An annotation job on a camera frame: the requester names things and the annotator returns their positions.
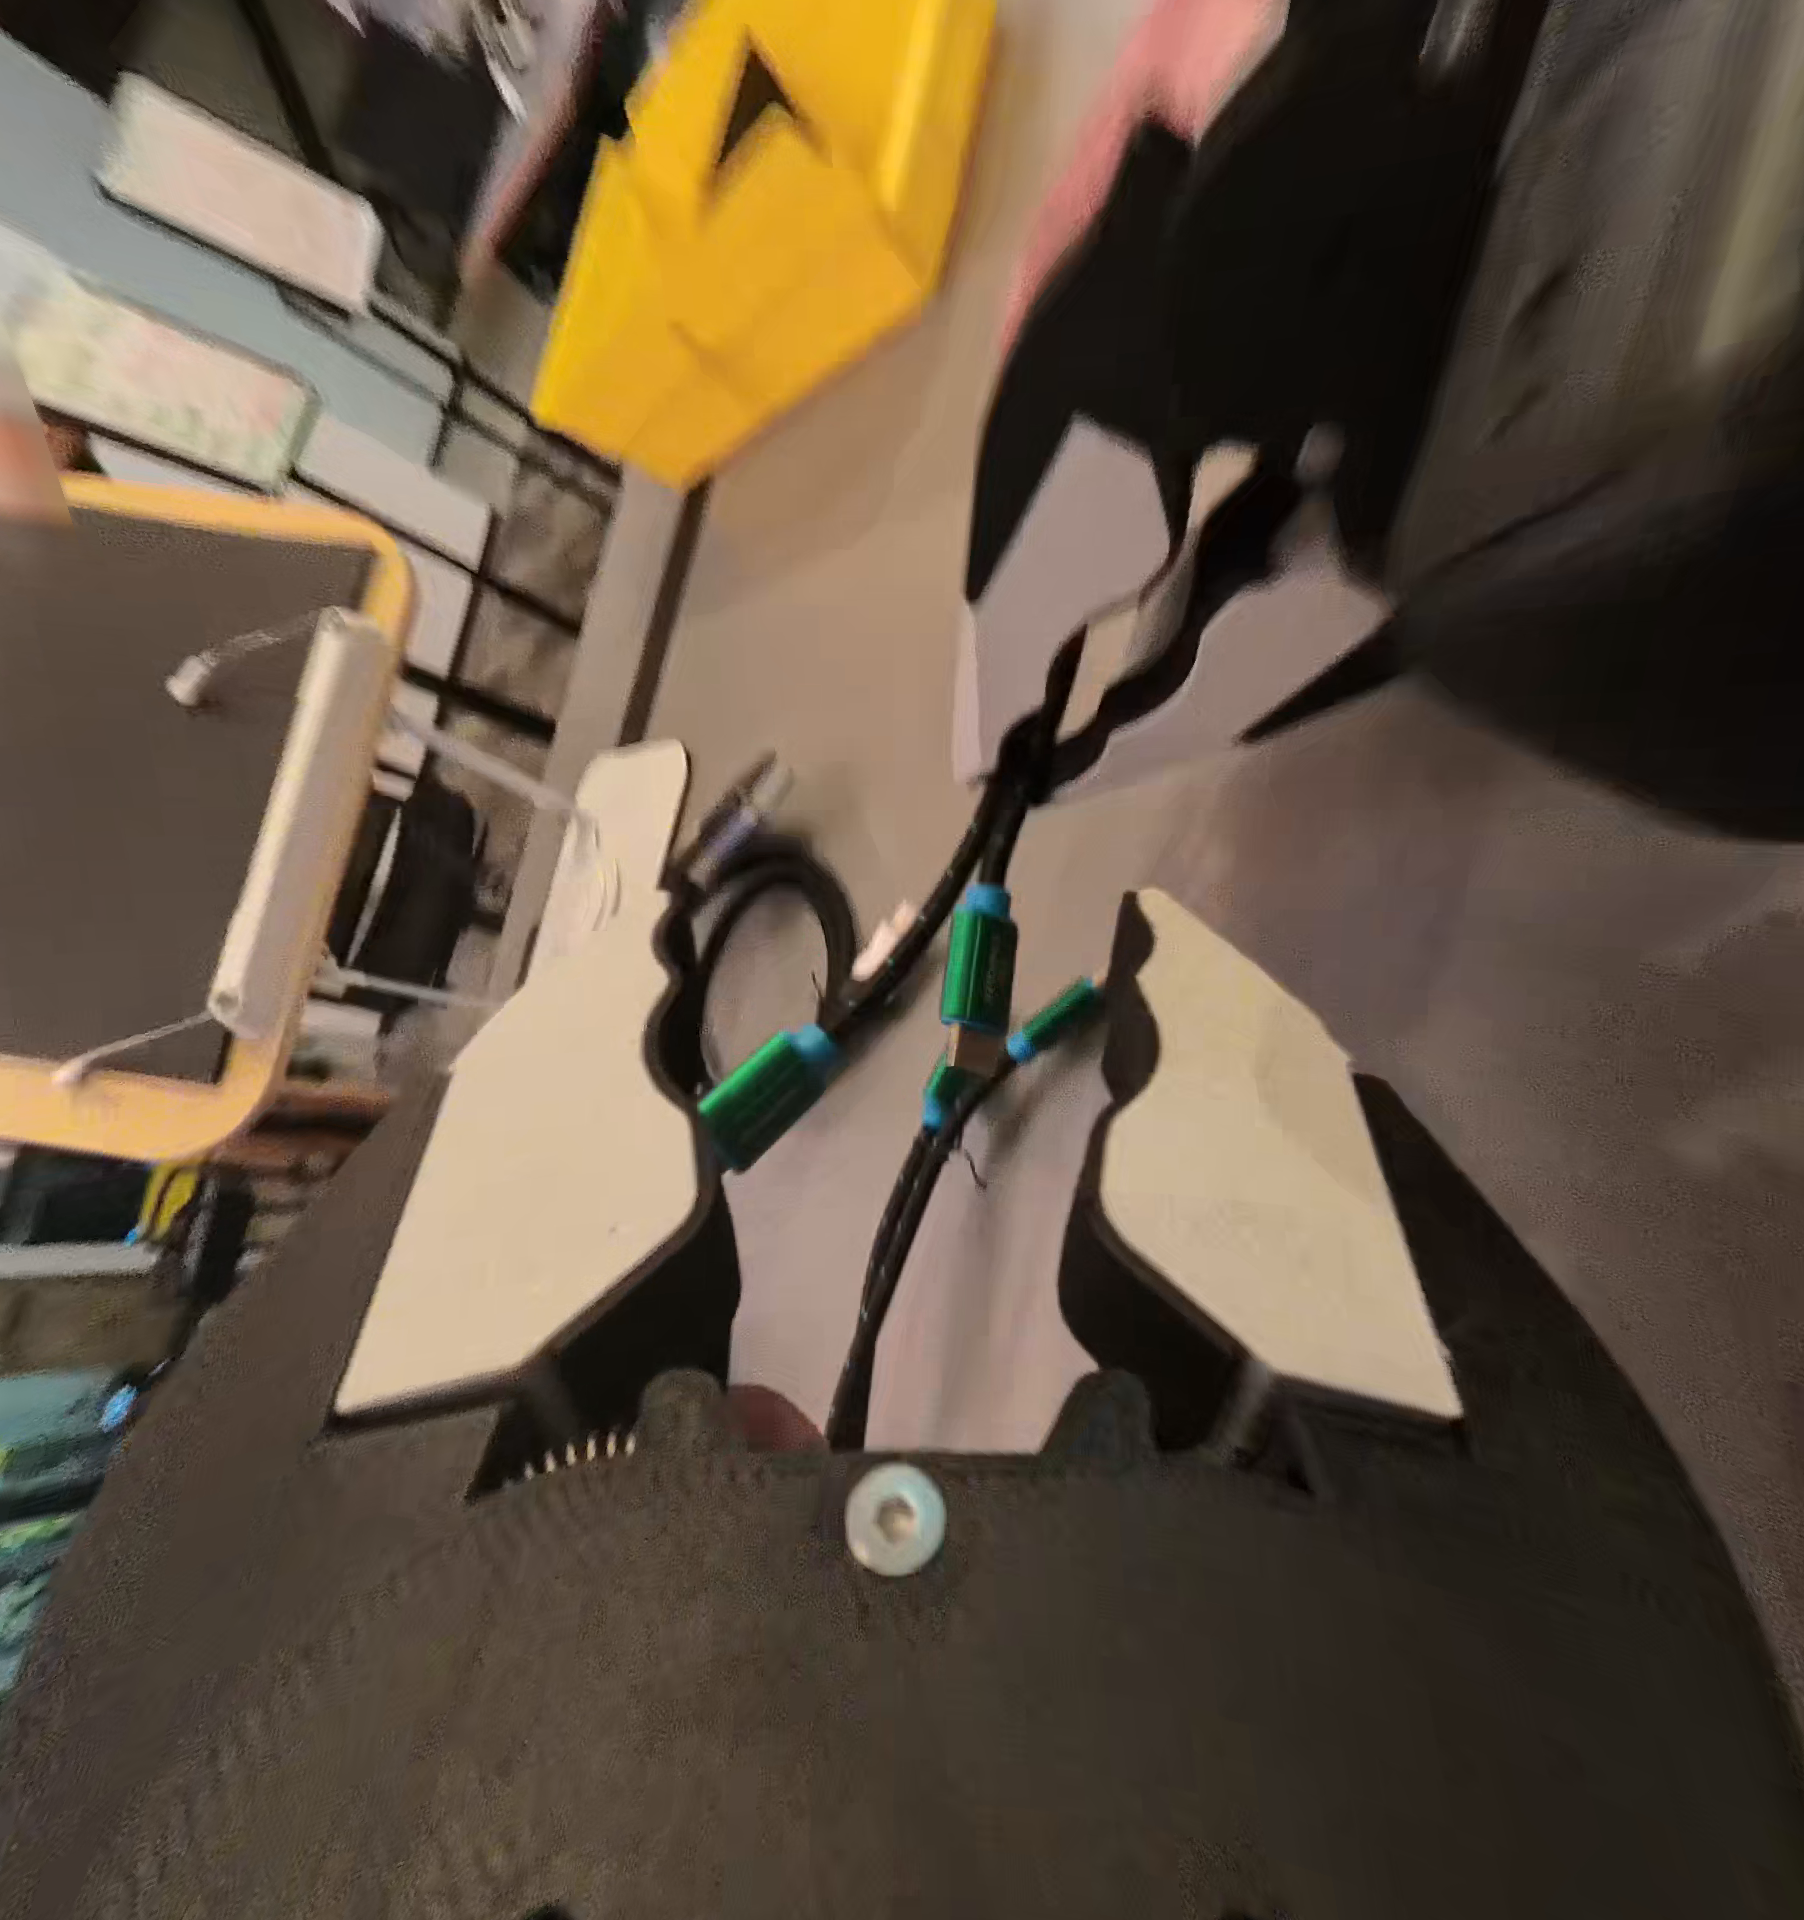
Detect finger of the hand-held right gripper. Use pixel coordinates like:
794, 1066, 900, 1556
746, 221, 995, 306
1040, 447, 1396, 799
954, 424, 1192, 786

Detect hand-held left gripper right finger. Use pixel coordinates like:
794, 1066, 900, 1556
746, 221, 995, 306
1055, 889, 1465, 1452

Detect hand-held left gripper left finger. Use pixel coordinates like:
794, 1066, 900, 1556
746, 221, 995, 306
328, 897, 740, 1419

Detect person's right hand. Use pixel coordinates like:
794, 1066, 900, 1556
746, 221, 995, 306
1000, 0, 1288, 348

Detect person's left hand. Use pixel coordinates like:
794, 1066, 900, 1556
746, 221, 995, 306
729, 1384, 831, 1455

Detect yellow plastic bin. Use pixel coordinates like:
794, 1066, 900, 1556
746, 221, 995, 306
530, 0, 1002, 490

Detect white plastic bar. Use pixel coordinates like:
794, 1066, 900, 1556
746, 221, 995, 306
210, 606, 397, 1040

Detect wooden-edged black board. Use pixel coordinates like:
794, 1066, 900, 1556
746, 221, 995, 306
0, 478, 418, 1165

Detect whiteboard on black stand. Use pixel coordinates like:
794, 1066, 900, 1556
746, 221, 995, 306
96, 73, 389, 311

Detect whiteboard with green writing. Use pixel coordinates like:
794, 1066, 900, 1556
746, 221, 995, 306
7, 292, 317, 490

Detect thin black cable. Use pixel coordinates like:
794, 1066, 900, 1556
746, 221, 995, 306
663, 757, 909, 1099

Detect white bead on wire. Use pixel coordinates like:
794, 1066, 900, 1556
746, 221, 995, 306
54, 1012, 225, 1090
164, 606, 337, 711

